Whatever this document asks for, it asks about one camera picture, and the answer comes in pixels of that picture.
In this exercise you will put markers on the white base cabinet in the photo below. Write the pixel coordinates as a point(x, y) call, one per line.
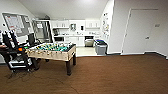
point(75, 41)

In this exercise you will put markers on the white drawer unit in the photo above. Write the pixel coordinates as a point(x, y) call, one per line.
point(97, 37)

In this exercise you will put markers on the blue lid waste bin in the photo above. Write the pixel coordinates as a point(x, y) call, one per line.
point(99, 41)

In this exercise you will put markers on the black built-in microwave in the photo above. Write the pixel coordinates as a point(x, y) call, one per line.
point(58, 39)

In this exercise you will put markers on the green field foosball table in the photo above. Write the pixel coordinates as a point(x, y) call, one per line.
point(53, 52)

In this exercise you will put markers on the black coffee machine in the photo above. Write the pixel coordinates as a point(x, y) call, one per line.
point(55, 32)

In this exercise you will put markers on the black computer monitor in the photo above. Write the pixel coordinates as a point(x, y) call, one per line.
point(31, 38)

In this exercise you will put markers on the white room door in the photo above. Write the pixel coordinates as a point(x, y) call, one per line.
point(140, 31)

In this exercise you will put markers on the white three-door wall cabinet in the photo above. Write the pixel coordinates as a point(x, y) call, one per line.
point(92, 24)

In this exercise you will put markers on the large colourful wall poster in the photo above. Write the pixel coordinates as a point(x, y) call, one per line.
point(105, 22)

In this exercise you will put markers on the grey wall pin board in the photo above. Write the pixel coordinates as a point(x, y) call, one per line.
point(15, 24)

